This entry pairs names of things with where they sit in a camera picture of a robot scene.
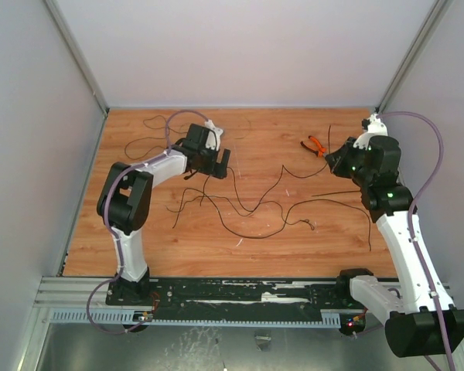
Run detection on black wire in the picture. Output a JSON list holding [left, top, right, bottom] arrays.
[[172, 188, 373, 253], [165, 192, 318, 232], [199, 124, 333, 217]]

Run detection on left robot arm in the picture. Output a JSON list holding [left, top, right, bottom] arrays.
[[97, 120, 230, 305]]

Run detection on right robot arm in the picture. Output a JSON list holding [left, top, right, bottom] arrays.
[[325, 135, 464, 358]]

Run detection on black zip tie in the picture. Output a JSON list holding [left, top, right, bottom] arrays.
[[311, 190, 360, 197]]

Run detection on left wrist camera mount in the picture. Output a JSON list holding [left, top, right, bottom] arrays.
[[205, 120, 223, 151]]

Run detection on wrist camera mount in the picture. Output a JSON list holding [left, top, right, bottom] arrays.
[[353, 113, 388, 150], [205, 120, 223, 151]]

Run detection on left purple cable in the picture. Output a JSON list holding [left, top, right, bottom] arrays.
[[85, 110, 212, 335]]

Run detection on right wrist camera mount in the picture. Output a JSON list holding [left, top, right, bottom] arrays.
[[353, 113, 388, 150]]

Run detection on orange handled pliers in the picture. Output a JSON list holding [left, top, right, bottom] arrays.
[[300, 135, 328, 158]]

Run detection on dark brown wire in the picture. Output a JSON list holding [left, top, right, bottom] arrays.
[[124, 114, 171, 160]]

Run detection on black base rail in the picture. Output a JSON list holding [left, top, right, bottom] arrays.
[[105, 277, 363, 323]]

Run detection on grey slotted cable duct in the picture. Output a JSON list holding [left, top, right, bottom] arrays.
[[49, 308, 341, 329]]

